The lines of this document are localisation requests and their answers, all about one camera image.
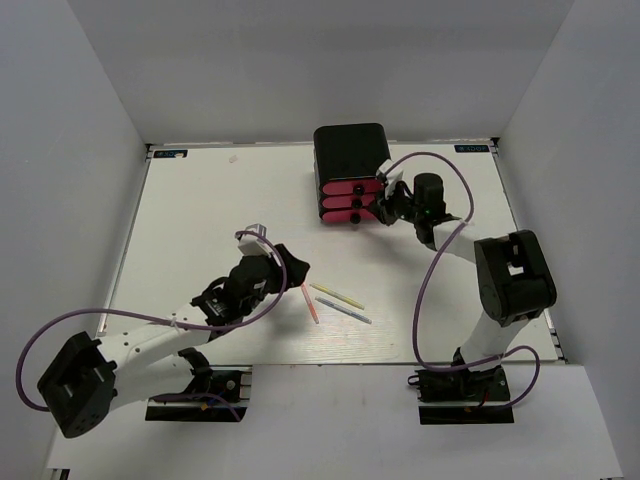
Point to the blue highlighter pen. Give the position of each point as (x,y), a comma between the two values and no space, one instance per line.
(344,310)

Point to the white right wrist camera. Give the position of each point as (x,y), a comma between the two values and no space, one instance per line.
(390,172)

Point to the black pink drawer organizer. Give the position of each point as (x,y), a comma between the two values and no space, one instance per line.
(346,159)

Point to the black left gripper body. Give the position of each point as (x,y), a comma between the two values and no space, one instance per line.
(274,280)

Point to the blue label sticker right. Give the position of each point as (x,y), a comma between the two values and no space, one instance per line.
(472,148)

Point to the blue label sticker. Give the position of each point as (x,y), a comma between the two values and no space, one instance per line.
(170,153)
(472,148)

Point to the yellow highlighter pen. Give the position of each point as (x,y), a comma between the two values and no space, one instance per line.
(339,296)

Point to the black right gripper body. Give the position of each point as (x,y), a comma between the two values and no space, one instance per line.
(398,205)

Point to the blue label sticker left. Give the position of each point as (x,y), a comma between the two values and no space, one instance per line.
(170,153)

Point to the orange highlighter pen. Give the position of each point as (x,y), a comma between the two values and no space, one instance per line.
(309,304)

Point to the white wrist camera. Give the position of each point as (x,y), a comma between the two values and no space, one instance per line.
(251,240)
(390,172)

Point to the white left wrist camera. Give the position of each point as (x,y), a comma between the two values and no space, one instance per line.
(251,240)

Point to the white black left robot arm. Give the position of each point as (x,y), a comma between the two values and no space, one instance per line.
(89,378)

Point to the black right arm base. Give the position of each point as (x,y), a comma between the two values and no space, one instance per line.
(462,397)

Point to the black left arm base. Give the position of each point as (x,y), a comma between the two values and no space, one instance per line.
(212,394)

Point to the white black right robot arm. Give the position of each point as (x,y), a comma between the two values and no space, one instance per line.
(514,282)

